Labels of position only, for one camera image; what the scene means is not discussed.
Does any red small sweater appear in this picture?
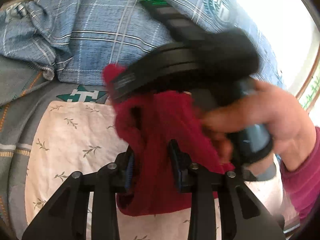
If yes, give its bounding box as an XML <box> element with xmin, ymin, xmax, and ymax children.
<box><xmin>101</xmin><ymin>63</ymin><xmax>235</xmax><ymax>217</ymax></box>

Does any pink sleeve forearm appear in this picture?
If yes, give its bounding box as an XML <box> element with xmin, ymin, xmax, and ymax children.
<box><xmin>280</xmin><ymin>127</ymin><xmax>320</xmax><ymax>222</ymax></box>

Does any person's right hand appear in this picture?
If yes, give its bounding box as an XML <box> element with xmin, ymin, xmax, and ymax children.
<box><xmin>201</xmin><ymin>81</ymin><xmax>317</xmax><ymax>171</ymax></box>

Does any white floral bed sheet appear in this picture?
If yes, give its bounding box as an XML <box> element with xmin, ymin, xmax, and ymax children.
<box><xmin>24</xmin><ymin>100</ymin><xmax>301</xmax><ymax>240</ymax></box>

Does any blue plaid quilt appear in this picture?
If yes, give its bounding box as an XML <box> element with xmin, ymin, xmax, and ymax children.
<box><xmin>1</xmin><ymin>0</ymin><xmax>282</xmax><ymax>89</ymax></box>

